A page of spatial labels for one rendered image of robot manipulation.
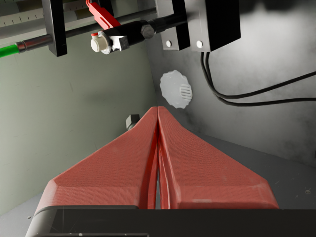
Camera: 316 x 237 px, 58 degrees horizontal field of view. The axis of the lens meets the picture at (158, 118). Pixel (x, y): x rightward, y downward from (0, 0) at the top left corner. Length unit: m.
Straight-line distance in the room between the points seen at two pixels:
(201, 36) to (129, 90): 0.36
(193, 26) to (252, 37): 0.16
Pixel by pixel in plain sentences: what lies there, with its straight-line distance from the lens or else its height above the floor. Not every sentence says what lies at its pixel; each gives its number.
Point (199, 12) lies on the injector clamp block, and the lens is 0.42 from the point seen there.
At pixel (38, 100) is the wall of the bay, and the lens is 0.64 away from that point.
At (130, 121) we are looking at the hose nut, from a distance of 0.35.
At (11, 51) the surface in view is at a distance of 0.52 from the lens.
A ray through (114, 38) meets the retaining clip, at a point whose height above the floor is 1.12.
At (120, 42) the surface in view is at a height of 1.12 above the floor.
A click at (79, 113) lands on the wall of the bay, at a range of 0.68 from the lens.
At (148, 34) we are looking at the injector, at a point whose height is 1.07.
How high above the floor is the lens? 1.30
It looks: 34 degrees down
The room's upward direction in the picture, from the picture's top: 120 degrees counter-clockwise
